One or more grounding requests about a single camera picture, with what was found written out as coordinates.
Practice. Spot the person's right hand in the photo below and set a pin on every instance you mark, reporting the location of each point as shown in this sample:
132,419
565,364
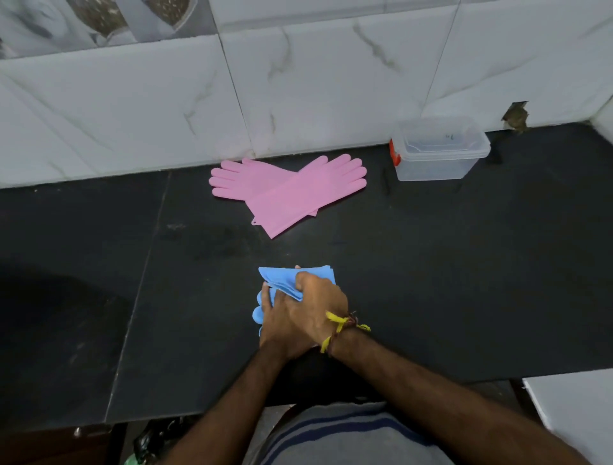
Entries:
318,306

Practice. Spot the person's left hand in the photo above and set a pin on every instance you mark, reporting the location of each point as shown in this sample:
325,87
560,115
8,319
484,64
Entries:
277,330

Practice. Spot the person's left fingers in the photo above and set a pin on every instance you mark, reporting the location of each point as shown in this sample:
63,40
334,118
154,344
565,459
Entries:
265,297

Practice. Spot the person's right fingers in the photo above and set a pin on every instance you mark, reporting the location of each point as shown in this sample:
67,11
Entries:
303,285

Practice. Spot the person's right forearm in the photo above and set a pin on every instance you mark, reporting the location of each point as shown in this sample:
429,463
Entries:
431,402

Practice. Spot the person's left forearm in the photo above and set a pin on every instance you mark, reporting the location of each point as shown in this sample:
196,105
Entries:
234,412

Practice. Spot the yellow thread wristband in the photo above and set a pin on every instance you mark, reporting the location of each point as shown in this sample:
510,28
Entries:
337,322

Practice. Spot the pink rubber glove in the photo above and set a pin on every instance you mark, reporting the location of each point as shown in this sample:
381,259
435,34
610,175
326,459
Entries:
306,194
239,181

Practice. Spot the red container latch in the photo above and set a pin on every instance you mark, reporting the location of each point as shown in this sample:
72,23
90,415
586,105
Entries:
394,153

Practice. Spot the grey striped shirt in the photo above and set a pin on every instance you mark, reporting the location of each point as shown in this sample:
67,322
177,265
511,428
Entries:
349,438

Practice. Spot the black shiny object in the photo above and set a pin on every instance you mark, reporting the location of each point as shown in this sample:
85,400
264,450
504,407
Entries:
158,438

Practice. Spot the clear plastic lidded container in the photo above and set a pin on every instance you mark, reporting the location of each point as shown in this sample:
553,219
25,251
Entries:
438,151

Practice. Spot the brown wooden cabinet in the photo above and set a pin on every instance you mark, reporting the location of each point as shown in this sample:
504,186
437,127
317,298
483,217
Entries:
48,448

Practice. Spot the white appliance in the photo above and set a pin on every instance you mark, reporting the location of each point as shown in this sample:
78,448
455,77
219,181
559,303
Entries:
574,416

